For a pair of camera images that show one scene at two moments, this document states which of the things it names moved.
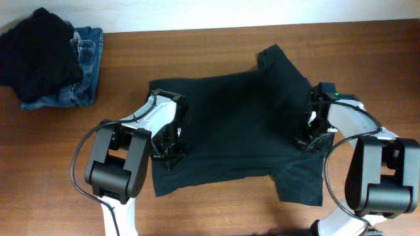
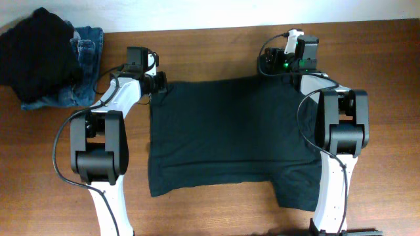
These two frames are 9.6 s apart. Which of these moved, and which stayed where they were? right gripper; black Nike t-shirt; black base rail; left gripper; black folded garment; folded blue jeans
Moved: left gripper; right gripper
Stayed: black folded garment; folded blue jeans; black Nike t-shirt; black base rail
